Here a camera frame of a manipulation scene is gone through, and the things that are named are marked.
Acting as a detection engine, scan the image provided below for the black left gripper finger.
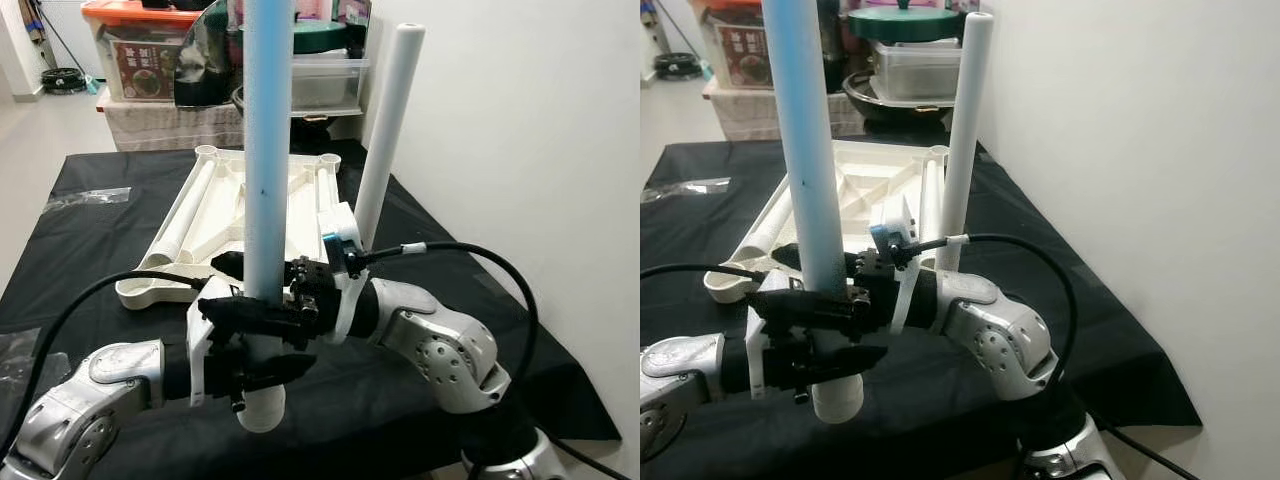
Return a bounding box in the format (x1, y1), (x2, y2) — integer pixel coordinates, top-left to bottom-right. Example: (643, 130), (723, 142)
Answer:
(808, 343), (889, 379)
(242, 352), (319, 393)

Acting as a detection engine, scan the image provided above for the white plastic table top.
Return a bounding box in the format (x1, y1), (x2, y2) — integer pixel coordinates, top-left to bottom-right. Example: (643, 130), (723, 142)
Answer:
(115, 145), (361, 311)
(700, 140), (951, 301)

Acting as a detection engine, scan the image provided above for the black tablecloth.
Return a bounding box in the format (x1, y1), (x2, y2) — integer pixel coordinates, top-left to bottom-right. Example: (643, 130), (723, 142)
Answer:
(640, 135), (1206, 480)
(0, 140), (621, 480)

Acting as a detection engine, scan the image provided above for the crumpled clear tape piece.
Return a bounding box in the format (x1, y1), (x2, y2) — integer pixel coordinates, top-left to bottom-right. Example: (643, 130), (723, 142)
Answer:
(45, 187), (133, 209)
(648, 178), (731, 199)

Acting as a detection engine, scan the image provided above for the patterned cloth covered bench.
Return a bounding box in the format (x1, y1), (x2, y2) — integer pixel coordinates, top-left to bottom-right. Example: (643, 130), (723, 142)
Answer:
(98, 90), (366, 151)
(705, 78), (961, 141)

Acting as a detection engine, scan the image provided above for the brown printed carton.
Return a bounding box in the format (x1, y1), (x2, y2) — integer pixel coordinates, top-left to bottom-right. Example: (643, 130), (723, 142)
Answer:
(110, 38), (181, 101)
(720, 22), (776, 89)

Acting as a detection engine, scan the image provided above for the clear plastic food container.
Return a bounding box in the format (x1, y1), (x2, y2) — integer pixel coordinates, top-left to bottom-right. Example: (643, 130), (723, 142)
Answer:
(868, 40), (966, 101)
(292, 55), (371, 113)

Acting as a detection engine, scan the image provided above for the shiny black plastic bag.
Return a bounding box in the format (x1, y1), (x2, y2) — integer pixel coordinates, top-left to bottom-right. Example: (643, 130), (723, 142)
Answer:
(175, 0), (246, 108)

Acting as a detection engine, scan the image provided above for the flat clear tape patch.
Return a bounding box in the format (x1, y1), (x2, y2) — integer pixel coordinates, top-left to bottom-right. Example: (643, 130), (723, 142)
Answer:
(0, 328), (46, 386)

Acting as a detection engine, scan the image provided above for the green round pot lid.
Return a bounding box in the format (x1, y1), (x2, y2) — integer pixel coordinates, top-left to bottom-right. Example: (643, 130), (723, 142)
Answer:
(292, 18), (361, 53)
(845, 5), (963, 43)

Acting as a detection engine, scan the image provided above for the clear bin with orange lid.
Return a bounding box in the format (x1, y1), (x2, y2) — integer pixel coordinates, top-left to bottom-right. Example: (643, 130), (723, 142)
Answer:
(80, 0), (211, 103)
(700, 0), (776, 91)

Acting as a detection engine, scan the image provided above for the pink purple container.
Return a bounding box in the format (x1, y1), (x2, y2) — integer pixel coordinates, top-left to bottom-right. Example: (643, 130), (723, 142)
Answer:
(290, 0), (373, 26)

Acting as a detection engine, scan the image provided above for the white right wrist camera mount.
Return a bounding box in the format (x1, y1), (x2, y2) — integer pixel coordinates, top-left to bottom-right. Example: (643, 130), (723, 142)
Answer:
(318, 200), (371, 346)
(868, 195), (921, 336)

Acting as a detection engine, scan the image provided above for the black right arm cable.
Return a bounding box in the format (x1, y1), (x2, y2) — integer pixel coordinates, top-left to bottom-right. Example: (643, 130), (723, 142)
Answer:
(902, 232), (1081, 401)
(348, 240), (541, 406)

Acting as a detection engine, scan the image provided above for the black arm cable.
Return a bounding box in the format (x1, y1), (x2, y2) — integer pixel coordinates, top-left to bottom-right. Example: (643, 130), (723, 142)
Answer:
(0, 268), (211, 451)
(348, 240), (541, 406)
(640, 262), (771, 286)
(902, 232), (1081, 401)

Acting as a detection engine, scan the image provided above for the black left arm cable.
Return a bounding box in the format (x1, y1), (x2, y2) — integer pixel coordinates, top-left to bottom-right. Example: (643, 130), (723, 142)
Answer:
(0, 268), (211, 451)
(640, 262), (771, 286)

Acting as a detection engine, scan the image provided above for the black coiled hose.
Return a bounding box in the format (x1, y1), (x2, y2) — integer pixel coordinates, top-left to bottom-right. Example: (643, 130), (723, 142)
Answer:
(655, 52), (703, 81)
(40, 65), (91, 94)

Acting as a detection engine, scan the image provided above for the long black tether cable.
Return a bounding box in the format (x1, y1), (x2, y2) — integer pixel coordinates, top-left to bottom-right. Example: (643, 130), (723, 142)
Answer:
(545, 437), (631, 480)
(1095, 420), (1196, 480)

